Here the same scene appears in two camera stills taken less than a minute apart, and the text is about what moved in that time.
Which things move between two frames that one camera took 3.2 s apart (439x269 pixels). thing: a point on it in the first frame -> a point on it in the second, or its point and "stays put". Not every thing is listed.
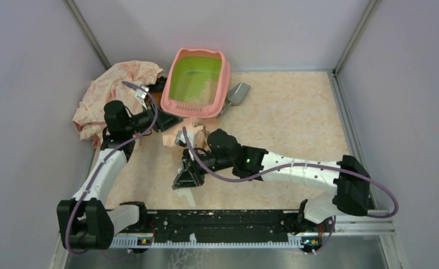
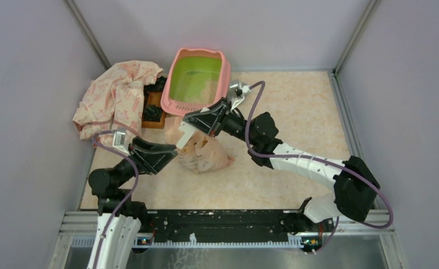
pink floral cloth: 120,82 stays put
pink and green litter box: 197,84 stays put
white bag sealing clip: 187,191 -> 188,131
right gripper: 187,175 -> 210,120
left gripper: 165,119 -> 152,157
